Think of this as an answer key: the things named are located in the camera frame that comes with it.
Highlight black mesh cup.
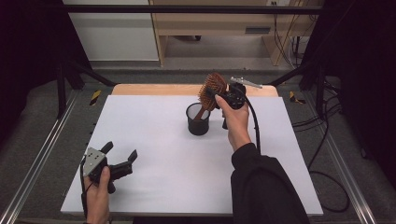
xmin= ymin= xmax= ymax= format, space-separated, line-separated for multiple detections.
xmin=185 ymin=102 xmax=212 ymax=136

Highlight light wooden table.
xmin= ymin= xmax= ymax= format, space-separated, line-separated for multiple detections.
xmin=110 ymin=83 xmax=279 ymax=98

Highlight light wooden desk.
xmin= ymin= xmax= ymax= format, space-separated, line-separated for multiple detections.
xmin=148 ymin=0 xmax=322 ymax=67

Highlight black curtain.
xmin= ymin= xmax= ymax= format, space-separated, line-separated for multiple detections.
xmin=301 ymin=0 xmax=396 ymax=189
xmin=0 ymin=0 xmax=92 ymax=146

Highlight person's right hand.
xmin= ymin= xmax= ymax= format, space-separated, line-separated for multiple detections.
xmin=214 ymin=94 xmax=253 ymax=153

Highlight white cabinet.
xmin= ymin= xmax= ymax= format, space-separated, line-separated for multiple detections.
xmin=61 ymin=0 xmax=160 ymax=63

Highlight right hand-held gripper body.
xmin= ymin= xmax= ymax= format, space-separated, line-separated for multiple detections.
xmin=220 ymin=77 xmax=264 ymax=111

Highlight black metal stand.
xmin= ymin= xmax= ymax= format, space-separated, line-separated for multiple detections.
xmin=56 ymin=58 xmax=117 ymax=119
xmin=266 ymin=58 xmax=327 ymax=119

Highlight person's left hand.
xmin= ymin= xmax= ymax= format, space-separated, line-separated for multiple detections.
xmin=84 ymin=165 xmax=111 ymax=219

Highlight white table board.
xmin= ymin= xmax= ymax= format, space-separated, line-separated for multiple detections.
xmin=60 ymin=94 xmax=324 ymax=217

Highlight aluminium floor rail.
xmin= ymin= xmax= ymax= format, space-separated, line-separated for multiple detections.
xmin=0 ymin=89 xmax=79 ymax=224
xmin=302 ymin=92 xmax=378 ymax=224

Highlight right hand-held gripper cable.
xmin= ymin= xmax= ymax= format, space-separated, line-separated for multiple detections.
xmin=234 ymin=83 xmax=350 ymax=214

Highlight black horizontal frame bar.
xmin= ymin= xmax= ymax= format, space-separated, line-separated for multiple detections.
xmin=61 ymin=4 xmax=323 ymax=15

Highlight brown wooden hairbrush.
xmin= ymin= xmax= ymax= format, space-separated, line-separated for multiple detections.
xmin=192 ymin=72 xmax=229 ymax=121

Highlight black floor cables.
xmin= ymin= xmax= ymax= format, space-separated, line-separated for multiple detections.
xmin=291 ymin=78 xmax=343 ymax=171

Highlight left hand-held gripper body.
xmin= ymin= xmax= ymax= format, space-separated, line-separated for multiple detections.
xmin=81 ymin=147 xmax=134 ymax=195

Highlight hanging desk cables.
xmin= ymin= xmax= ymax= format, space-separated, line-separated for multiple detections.
xmin=272 ymin=1 xmax=313 ymax=69

